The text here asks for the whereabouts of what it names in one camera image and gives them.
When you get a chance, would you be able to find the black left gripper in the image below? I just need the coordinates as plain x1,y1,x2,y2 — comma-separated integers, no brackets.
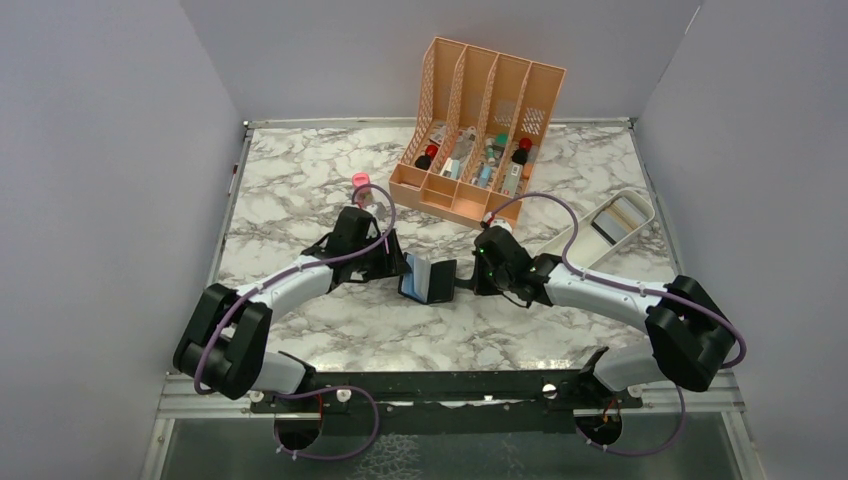
351,228,412,280

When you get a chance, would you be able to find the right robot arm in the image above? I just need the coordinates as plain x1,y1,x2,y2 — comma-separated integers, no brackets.
471,226,742,407

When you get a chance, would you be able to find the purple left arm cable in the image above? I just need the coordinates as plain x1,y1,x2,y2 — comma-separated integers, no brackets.
193,183,399,463

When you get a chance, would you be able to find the teal cap tube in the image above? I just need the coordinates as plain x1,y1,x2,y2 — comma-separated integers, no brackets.
483,133,508,168

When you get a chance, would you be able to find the aluminium table frame rail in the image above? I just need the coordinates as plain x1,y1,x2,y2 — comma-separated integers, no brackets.
141,370,765,479

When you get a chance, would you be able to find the pink cartoon bottle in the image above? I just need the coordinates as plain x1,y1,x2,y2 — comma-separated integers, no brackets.
352,172,386,220

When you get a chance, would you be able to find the white plastic tray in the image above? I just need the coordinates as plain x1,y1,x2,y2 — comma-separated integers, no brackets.
567,189,655,268

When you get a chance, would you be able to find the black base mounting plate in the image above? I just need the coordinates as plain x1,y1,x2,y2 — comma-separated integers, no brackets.
250,370,643,436

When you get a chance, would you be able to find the black leather card holder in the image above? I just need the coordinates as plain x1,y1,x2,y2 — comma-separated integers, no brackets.
398,253,458,305

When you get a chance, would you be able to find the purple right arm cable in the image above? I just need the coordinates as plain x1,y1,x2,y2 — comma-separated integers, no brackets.
483,192,748,458

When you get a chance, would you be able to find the peach desk organizer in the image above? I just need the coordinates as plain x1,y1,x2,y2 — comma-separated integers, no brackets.
389,37,567,227

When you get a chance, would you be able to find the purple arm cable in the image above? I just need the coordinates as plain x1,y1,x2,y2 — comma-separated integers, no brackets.
483,192,748,458
193,183,399,463

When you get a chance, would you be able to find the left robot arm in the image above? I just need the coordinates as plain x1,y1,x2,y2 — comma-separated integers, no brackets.
172,206,409,411

